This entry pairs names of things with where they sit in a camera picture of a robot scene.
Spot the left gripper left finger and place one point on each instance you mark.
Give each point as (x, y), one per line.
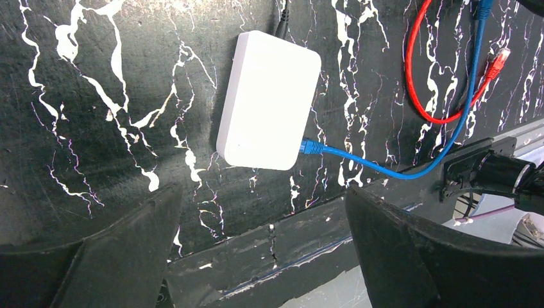
(121, 265)

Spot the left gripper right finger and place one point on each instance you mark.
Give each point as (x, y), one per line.
(410, 261)

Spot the black adapter with cable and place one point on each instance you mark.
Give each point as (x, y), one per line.
(282, 27)

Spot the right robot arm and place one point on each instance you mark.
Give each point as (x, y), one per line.
(490, 172)

